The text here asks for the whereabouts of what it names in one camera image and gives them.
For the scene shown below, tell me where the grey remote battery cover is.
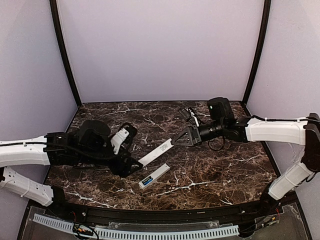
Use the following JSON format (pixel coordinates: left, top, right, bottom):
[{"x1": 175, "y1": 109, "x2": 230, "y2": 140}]
[{"x1": 138, "y1": 138, "x2": 173, "y2": 166}]

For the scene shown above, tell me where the white remote control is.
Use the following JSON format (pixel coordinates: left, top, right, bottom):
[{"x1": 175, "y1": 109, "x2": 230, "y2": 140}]
[{"x1": 138, "y1": 163, "x2": 171, "y2": 190}]

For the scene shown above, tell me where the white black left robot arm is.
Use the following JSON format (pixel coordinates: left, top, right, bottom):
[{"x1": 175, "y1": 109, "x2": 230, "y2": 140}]
[{"x1": 0, "y1": 120, "x2": 144, "y2": 207}]

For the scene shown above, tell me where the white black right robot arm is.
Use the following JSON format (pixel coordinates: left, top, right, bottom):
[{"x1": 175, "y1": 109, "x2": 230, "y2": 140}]
[{"x1": 171, "y1": 97, "x2": 320, "y2": 201}]

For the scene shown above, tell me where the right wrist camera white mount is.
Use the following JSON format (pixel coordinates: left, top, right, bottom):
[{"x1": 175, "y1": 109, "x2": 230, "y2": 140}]
[{"x1": 178, "y1": 107, "x2": 201, "y2": 127}]

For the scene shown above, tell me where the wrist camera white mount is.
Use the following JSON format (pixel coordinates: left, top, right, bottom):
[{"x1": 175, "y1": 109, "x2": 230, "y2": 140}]
[
  {"x1": 110, "y1": 127, "x2": 129, "y2": 155},
  {"x1": 178, "y1": 107, "x2": 201, "y2": 127}
]

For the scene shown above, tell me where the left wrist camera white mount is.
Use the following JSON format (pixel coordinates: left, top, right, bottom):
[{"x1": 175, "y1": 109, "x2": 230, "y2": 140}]
[{"x1": 110, "y1": 127, "x2": 129, "y2": 155}]

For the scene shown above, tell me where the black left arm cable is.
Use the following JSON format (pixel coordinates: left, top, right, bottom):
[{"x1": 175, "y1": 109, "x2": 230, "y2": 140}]
[{"x1": 44, "y1": 141, "x2": 121, "y2": 163}]

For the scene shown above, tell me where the left white cable duct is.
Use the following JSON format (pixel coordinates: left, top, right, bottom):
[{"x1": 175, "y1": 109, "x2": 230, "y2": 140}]
[{"x1": 32, "y1": 213, "x2": 74, "y2": 234}]

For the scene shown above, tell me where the white cable duct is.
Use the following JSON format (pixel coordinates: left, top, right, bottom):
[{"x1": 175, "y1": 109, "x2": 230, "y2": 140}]
[
  {"x1": 32, "y1": 213, "x2": 74, "y2": 234},
  {"x1": 94, "y1": 224, "x2": 240, "y2": 239}
]

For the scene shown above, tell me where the centre white cable duct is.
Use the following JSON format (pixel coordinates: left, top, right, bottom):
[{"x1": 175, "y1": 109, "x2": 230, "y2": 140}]
[{"x1": 94, "y1": 224, "x2": 240, "y2": 239}]

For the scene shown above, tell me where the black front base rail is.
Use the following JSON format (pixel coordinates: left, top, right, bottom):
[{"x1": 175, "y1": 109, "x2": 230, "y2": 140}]
[{"x1": 29, "y1": 193, "x2": 301, "y2": 227}]

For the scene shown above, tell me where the black right frame post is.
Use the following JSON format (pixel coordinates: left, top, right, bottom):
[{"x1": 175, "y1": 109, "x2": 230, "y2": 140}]
[{"x1": 241, "y1": 0, "x2": 272, "y2": 106}]

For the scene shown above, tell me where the black frame post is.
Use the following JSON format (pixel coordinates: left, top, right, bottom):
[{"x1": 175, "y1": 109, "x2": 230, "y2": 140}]
[
  {"x1": 241, "y1": 0, "x2": 272, "y2": 106},
  {"x1": 49, "y1": 0, "x2": 82, "y2": 108}
]

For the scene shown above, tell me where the black left frame post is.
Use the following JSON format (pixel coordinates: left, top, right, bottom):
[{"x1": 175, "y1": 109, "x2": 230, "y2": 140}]
[{"x1": 49, "y1": 0, "x2": 82, "y2": 108}]

